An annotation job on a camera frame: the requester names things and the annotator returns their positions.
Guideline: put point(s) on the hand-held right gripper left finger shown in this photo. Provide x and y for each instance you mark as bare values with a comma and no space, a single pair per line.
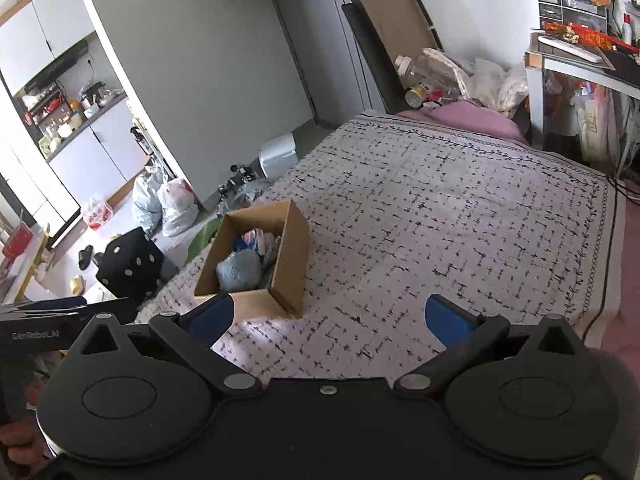
210,317

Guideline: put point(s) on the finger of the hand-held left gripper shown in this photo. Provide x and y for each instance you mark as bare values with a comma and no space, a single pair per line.
107,309

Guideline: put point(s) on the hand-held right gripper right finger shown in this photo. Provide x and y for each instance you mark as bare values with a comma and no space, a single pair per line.
450,320

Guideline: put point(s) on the pale blue fuzzy plush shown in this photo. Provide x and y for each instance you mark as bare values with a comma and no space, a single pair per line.
239,271

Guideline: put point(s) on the blue packet with orange print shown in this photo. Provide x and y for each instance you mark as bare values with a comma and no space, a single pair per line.
250,241

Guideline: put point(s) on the brown cardboard box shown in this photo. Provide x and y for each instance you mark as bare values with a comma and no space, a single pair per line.
287,260

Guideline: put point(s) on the person's left hand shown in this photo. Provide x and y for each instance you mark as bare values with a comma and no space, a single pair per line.
22,442

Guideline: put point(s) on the black dice pouf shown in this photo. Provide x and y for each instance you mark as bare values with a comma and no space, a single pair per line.
131,266

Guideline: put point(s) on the black slipper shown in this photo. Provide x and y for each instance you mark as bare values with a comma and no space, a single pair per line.
86,258

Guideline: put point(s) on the green cloth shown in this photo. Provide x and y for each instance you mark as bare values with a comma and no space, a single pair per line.
201,240

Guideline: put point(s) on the red box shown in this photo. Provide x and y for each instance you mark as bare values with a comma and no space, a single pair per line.
16,241

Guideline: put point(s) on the red and white bag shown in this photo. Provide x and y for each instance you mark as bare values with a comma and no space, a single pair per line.
97,212

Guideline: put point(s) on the white black-patterned bed blanket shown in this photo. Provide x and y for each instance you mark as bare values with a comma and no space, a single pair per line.
425,210

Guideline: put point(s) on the grey plastic bag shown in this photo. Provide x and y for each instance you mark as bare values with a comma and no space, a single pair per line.
145,202

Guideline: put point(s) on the white plastic bag red print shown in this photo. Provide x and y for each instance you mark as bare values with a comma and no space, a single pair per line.
177,206

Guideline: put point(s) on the black tripod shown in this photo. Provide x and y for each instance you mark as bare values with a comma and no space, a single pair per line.
241,172

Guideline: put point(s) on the white base cabinet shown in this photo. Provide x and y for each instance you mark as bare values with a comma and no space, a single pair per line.
95,150

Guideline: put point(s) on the white box appliance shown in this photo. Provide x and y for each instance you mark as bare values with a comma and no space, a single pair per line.
278,156

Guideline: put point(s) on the yellow can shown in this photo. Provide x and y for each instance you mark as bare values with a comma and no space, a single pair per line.
418,95

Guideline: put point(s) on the pile of clear plastic bags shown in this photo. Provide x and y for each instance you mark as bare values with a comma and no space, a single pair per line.
475,80

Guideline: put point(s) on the white desk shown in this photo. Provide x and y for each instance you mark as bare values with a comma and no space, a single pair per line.
537,90

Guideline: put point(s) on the clear plastic bottle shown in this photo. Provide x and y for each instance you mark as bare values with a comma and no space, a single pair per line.
411,67

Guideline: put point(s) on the folded brown table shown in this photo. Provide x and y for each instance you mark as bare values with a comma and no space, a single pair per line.
390,35

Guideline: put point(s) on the white keyboard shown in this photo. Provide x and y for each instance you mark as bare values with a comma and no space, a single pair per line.
570,46

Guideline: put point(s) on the red paper banner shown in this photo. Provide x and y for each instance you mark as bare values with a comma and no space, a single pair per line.
592,36

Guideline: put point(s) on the white bottle red cap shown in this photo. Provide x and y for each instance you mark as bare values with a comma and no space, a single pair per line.
627,25

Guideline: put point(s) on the white wall cabinet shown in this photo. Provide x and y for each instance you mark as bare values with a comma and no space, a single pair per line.
35,30

